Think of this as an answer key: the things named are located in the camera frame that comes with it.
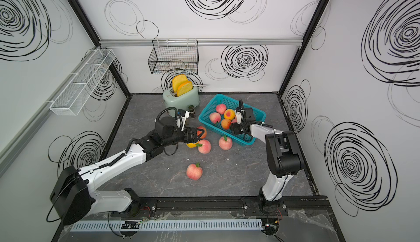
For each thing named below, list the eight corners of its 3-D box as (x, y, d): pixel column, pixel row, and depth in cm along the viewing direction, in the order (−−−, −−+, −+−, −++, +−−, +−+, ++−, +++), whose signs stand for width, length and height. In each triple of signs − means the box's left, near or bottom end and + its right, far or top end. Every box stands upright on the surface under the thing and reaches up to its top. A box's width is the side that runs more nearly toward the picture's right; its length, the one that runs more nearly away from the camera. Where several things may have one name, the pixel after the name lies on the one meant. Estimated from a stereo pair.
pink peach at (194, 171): (187, 180, 83) (185, 176, 78) (188, 167, 88) (187, 162, 83) (202, 180, 83) (201, 176, 78) (202, 167, 88) (202, 162, 83)
